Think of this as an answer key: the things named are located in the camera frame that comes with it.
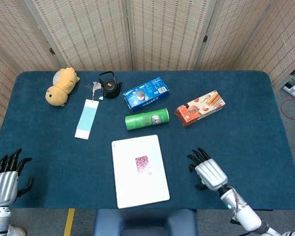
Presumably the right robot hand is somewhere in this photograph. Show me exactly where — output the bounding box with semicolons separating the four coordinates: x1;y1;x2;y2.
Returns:
186;147;229;192

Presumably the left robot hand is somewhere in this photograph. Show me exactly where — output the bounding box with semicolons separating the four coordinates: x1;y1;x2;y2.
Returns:
0;148;34;207

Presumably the pink patterned card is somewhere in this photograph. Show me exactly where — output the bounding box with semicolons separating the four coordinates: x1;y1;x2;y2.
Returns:
135;155;153;176

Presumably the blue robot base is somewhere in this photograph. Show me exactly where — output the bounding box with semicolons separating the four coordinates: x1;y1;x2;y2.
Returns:
93;208;199;236

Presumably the white rectangular board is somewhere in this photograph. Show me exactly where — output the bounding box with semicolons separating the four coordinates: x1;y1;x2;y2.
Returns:
111;134;171;209

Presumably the white grey shoe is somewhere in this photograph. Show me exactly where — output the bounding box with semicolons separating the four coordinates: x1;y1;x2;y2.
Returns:
7;225;27;236

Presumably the blue table cover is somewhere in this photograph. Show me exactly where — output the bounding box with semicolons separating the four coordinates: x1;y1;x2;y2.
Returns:
0;70;295;211

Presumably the orange biscuit box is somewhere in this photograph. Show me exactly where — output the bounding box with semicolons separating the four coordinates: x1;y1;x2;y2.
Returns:
175;89;226;127

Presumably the green chips can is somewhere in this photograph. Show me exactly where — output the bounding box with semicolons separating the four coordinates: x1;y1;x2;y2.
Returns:
124;107;170;131

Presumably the blue Oreo box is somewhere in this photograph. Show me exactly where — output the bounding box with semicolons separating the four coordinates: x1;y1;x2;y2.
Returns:
122;76;170;112

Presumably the blue white tasselled bookmark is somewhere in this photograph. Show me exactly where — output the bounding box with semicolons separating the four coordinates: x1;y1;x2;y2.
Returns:
74;81;103;140

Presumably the yellow plush toy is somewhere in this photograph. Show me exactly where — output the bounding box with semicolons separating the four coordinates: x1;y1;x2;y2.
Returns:
45;67;81;107

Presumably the white power strip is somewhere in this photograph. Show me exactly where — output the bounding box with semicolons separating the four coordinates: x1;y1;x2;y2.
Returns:
282;82;295;103

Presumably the black teapot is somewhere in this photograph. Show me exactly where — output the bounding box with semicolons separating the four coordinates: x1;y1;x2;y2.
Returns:
98;71;123;100

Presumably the woven folding screen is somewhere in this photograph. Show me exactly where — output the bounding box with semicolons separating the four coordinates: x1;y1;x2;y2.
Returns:
0;0;295;128

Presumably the right wrist cable bundle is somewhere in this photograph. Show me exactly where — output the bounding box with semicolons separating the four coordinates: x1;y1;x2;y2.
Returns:
230;186;243;221

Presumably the red cable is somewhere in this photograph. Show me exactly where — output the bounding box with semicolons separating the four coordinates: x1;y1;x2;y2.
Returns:
280;97;295;121

